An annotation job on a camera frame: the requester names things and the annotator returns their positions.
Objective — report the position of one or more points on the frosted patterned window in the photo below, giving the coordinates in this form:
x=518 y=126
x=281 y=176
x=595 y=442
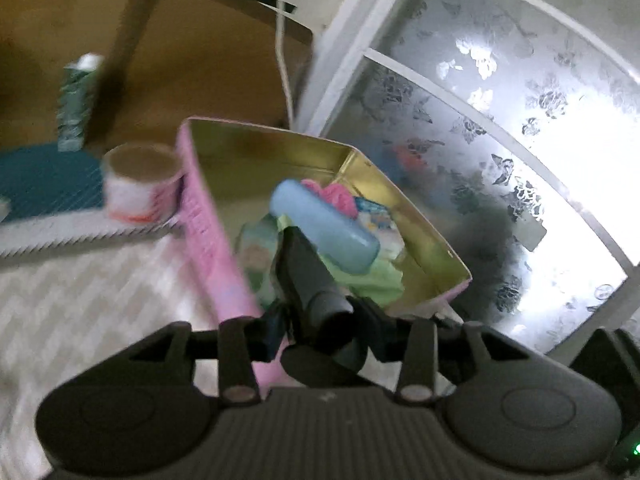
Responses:
x=500 y=110

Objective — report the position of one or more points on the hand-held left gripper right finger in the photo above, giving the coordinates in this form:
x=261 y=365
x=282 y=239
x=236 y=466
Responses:
x=380 y=332

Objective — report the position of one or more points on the pink tin box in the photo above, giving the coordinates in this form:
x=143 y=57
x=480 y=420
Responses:
x=210 y=230

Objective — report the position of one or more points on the green drink carton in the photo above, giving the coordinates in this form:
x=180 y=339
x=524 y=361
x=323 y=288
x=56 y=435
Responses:
x=75 y=105

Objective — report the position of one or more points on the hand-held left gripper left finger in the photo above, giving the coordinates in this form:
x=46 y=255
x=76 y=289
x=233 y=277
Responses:
x=272 y=332

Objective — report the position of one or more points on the beige patterned tablecloth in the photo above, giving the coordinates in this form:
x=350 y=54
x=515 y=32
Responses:
x=100 y=290

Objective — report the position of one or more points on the small tin can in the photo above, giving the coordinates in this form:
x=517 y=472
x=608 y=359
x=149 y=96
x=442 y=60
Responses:
x=142 y=185

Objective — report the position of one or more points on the pink fluffy sock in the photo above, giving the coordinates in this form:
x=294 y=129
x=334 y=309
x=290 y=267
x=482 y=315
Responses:
x=335 y=197

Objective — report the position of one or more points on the light green cloth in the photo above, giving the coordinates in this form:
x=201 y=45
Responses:
x=370 y=280

